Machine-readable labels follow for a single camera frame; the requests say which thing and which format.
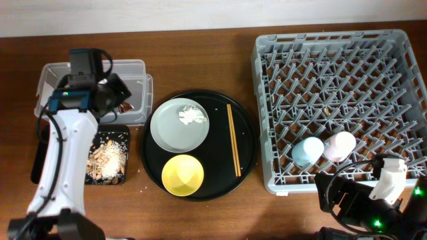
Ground round black serving tray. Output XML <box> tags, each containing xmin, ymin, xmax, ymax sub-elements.
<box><xmin>140</xmin><ymin>91</ymin><xmax>258</xmax><ymax>201</ymax></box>

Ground yellow bowl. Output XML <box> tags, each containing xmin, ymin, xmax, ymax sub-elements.
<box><xmin>161</xmin><ymin>155</ymin><xmax>204</xmax><ymax>197</ymax></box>

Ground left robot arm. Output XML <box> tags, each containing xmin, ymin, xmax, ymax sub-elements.
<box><xmin>7</xmin><ymin>49</ymin><xmax>131</xmax><ymax>239</ymax></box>

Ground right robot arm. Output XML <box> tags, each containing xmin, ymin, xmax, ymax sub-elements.
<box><xmin>314</xmin><ymin>154</ymin><xmax>426</xmax><ymax>240</ymax></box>

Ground blue cup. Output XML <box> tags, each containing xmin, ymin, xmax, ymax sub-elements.
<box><xmin>291</xmin><ymin>137</ymin><xmax>324</xmax><ymax>166</ymax></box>

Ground gold brown snack wrapper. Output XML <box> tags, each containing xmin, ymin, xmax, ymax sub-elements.
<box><xmin>117</xmin><ymin>102</ymin><xmax>134</xmax><ymax>113</ymax></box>

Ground wooden chopstick right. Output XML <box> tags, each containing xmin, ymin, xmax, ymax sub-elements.
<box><xmin>231</xmin><ymin>106</ymin><xmax>242</xmax><ymax>177</ymax></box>

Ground clear plastic bin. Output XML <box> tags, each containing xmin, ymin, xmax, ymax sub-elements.
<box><xmin>34</xmin><ymin>59</ymin><xmax>153</xmax><ymax>126</ymax></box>

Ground wooden chopstick left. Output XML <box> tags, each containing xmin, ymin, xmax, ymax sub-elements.
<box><xmin>226</xmin><ymin>104</ymin><xmax>239</xmax><ymax>177</ymax></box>

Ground pink cup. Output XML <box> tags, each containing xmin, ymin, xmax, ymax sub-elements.
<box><xmin>323</xmin><ymin>131</ymin><xmax>356</xmax><ymax>163</ymax></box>

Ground wooden chopstick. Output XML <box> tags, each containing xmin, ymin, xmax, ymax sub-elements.
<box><xmin>231</xmin><ymin>106</ymin><xmax>242</xmax><ymax>177</ymax></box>
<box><xmin>226</xmin><ymin>104</ymin><xmax>239</xmax><ymax>177</ymax></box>

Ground grey plate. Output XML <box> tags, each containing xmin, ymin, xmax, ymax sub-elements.
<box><xmin>150</xmin><ymin>97</ymin><xmax>210</xmax><ymax>153</ymax></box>

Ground grey dishwasher rack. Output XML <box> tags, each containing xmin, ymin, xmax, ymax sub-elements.
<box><xmin>251</xmin><ymin>29</ymin><xmax>426</xmax><ymax>196</ymax></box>

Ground black rectangular tray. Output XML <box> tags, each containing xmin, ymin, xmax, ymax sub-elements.
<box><xmin>30</xmin><ymin>123</ymin><xmax>131</xmax><ymax>186</ymax></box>

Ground crumpled white tissue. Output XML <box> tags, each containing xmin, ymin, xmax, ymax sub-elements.
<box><xmin>178</xmin><ymin>105</ymin><xmax>207</xmax><ymax>125</ymax></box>

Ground food scraps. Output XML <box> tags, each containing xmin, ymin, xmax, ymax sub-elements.
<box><xmin>85</xmin><ymin>131</ymin><xmax>128</xmax><ymax>185</ymax></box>

